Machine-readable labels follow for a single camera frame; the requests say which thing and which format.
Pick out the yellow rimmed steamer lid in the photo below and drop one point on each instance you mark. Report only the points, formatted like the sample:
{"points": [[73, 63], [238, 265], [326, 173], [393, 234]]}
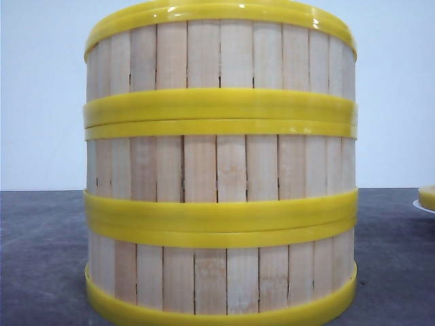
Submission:
{"points": [[427, 197]]}

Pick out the front bamboo steamer basket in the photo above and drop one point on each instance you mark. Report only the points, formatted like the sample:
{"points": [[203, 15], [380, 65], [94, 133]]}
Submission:
{"points": [[309, 283]]}

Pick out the white plate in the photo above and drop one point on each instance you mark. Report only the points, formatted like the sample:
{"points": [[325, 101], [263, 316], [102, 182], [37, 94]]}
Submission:
{"points": [[418, 205]]}

